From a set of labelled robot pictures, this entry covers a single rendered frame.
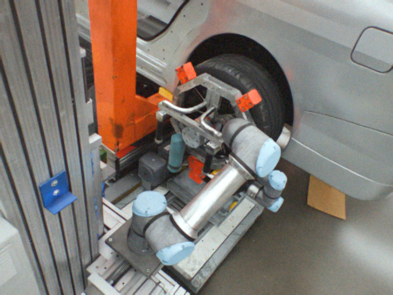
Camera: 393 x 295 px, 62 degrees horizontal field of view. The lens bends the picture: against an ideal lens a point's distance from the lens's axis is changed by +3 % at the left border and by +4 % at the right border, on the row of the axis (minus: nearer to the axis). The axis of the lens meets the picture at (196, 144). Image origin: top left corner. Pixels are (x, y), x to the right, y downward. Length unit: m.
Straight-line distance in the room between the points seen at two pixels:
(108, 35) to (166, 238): 1.00
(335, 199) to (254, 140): 2.01
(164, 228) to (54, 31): 0.66
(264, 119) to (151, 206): 0.82
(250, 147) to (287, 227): 1.62
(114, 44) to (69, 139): 0.86
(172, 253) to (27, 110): 0.59
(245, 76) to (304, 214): 1.41
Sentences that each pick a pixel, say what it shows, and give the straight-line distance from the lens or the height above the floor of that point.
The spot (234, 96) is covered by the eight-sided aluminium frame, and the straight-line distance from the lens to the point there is 1.61.
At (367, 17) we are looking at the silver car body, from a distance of 1.54.
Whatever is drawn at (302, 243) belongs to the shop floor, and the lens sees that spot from 2.56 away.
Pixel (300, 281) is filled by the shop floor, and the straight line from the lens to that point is 2.39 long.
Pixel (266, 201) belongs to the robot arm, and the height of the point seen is 0.87.
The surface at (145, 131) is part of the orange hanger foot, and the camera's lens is 2.16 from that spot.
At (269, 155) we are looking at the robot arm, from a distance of 1.01.
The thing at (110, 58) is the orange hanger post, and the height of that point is 1.16.
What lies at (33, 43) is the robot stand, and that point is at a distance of 0.71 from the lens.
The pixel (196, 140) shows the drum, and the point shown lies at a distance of 1.68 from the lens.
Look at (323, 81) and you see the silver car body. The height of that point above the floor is 1.26.
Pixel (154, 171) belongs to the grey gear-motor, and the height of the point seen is 0.39.
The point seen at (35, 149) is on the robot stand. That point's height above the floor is 1.39.
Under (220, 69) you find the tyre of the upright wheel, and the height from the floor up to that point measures 1.16.
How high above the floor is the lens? 1.94
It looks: 41 degrees down
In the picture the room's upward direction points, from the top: 11 degrees clockwise
